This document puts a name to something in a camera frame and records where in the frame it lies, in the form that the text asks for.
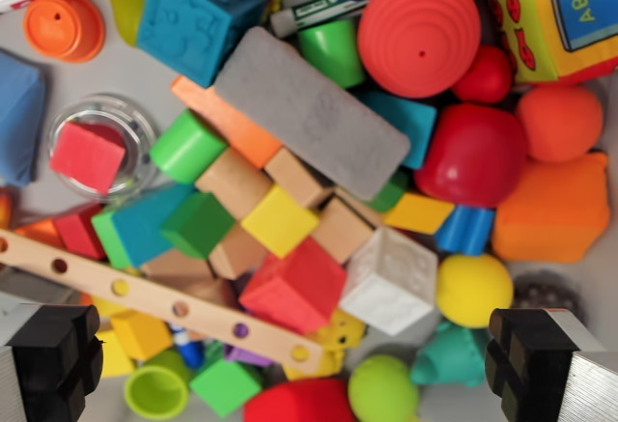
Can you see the blue plush cube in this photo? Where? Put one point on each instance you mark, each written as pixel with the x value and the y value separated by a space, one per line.
pixel 17 118

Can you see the teal and green foam block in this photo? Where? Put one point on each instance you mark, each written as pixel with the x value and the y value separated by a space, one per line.
pixel 135 231

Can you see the small red ball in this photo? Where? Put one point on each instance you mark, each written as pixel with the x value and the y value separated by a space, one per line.
pixel 485 76

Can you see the blue marker pen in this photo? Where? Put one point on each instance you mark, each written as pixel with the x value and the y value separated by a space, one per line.
pixel 190 349

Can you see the orange wooden plank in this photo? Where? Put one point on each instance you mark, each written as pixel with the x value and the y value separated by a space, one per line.
pixel 227 120

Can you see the red wooden block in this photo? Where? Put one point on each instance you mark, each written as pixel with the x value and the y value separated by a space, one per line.
pixel 79 233

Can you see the dark grey spiky ball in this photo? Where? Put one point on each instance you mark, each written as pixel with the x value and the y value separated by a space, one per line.
pixel 545 291

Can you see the yellow wooden cube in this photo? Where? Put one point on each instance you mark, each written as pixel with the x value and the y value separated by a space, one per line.
pixel 280 221

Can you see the blue ridged plastic piece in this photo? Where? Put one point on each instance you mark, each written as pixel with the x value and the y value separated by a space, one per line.
pixel 466 231

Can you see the lime green plastic cup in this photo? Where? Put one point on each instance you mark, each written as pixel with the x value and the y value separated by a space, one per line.
pixel 157 388

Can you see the green wooden block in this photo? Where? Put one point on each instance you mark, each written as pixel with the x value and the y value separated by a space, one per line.
pixel 391 192

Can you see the red rounded toy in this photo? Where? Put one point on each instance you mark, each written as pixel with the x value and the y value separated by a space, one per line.
pixel 299 402

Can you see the green wooden cylinder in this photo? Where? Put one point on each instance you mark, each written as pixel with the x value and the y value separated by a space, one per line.
pixel 186 147

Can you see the orange rubber ball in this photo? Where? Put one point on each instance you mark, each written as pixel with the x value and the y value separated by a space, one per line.
pixel 560 122

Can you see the red wooden cube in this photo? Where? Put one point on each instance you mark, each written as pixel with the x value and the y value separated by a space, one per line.
pixel 294 287

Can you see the red ribbed rubber dome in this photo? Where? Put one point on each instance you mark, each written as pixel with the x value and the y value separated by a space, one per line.
pixel 417 36

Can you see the purple plastic piece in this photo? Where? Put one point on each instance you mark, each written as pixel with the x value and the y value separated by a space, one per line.
pixel 246 357

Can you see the teal rubber animal toy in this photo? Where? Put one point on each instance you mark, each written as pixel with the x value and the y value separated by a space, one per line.
pixel 451 357

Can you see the dark green wooden cube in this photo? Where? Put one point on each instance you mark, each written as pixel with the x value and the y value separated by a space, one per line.
pixel 198 226

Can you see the orange wooden block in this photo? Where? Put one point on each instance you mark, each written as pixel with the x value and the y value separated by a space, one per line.
pixel 41 233

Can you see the fabric ABC cube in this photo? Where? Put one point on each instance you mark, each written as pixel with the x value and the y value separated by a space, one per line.
pixel 560 16

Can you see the white translucent rubber cube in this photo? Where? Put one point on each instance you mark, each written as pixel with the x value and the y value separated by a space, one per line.
pixel 391 282

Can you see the green white marker pen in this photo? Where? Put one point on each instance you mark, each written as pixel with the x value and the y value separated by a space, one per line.
pixel 314 11

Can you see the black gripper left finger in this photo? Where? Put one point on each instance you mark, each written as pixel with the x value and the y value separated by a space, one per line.
pixel 46 359

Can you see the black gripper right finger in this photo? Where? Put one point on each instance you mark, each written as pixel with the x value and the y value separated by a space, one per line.
pixel 536 359

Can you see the grey felt eraser block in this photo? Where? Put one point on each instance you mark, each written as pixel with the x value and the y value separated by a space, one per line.
pixel 309 113

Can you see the yellow flat wooden block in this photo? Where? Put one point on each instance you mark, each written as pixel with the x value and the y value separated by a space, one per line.
pixel 417 213

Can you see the yellow rubber toy figure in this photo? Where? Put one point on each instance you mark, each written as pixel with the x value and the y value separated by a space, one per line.
pixel 340 332

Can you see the teal embossed rubber cube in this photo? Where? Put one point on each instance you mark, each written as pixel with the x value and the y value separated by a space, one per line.
pixel 193 16

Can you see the large glossy red toy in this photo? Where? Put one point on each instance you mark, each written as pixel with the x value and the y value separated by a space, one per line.
pixel 470 156

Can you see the red foam cube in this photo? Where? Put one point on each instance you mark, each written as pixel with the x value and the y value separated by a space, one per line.
pixel 87 156

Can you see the lime green ball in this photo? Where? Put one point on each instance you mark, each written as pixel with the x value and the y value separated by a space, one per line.
pixel 384 390

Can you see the wooden strip with holes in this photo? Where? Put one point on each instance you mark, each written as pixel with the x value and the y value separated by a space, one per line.
pixel 149 296

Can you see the orange soft rubber shape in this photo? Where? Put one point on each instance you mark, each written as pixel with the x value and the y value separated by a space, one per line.
pixel 550 214

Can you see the natural wooden block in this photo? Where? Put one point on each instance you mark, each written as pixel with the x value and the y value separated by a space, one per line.
pixel 297 178
pixel 236 255
pixel 176 267
pixel 234 183
pixel 343 229

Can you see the teal flat block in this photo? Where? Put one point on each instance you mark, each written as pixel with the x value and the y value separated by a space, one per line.
pixel 410 122

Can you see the orange plastic stacking cup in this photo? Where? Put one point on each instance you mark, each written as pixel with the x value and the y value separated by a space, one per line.
pixel 63 26

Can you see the yellow rubber ball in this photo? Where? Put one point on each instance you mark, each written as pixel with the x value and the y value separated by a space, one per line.
pixel 473 291

